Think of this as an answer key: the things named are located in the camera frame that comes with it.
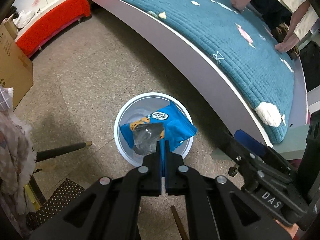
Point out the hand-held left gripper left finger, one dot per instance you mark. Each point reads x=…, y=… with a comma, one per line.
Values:
x=152, y=175

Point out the pale blue plastic bin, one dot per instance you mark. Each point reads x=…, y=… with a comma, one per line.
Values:
x=135, y=112

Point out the red cloth-covered platform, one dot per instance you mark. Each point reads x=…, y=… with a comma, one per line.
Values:
x=55, y=17

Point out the black dotted stool cushion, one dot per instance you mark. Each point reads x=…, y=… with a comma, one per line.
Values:
x=55, y=200

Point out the black pole tan tip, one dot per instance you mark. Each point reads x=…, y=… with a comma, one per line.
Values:
x=62, y=150

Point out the brown patterned bag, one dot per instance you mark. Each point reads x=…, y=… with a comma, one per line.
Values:
x=281, y=31

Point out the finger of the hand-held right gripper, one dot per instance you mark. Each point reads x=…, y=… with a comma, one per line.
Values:
x=240, y=165
x=250, y=140

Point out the blue cookie snack packet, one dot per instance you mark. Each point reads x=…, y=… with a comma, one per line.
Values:
x=175, y=125

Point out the brown cardboard box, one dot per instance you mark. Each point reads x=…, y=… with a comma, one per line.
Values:
x=12, y=62

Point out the teal quilted mattress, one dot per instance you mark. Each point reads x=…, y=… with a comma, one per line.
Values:
x=212, y=30

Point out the floral fleece cloth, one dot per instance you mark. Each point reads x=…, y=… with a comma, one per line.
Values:
x=15, y=155

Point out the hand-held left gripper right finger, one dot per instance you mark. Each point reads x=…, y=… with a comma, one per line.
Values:
x=175, y=175

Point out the brown wooden stick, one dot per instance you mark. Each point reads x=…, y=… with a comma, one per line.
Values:
x=178, y=222

